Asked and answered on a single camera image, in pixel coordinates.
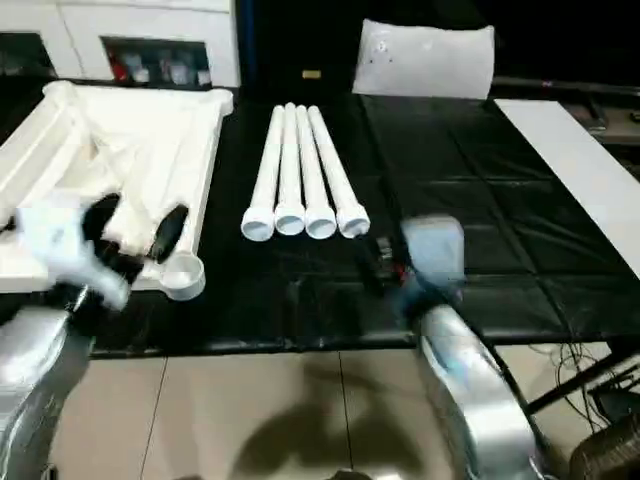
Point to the white flat board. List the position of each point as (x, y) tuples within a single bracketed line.
[(580, 170)]

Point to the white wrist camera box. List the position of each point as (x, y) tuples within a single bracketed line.
[(435, 250), (60, 245)]

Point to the small tan label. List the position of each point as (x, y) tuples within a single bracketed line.
[(311, 73)]

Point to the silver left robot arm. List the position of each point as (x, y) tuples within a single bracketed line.
[(35, 380)]

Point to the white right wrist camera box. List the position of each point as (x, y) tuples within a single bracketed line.
[(435, 250)]

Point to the white cabinet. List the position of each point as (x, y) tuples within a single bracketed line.
[(80, 30)]

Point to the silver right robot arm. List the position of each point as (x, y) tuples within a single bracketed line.
[(480, 400)]

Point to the black work mat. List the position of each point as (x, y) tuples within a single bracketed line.
[(450, 200)]

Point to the white plastic bag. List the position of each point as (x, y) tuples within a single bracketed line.
[(425, 60)]

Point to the black stand bar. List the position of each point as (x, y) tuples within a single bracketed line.
[(580, 380)]

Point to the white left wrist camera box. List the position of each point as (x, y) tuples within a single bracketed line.
[(60, 245)]

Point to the small red item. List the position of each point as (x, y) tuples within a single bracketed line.
[(118, 68)]

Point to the white plastic table leg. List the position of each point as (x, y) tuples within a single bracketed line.
[(312, 185), (265, 190), (338, 185), (290, 180)]

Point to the white plastic table top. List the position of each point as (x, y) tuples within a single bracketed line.
[(150, 150)]

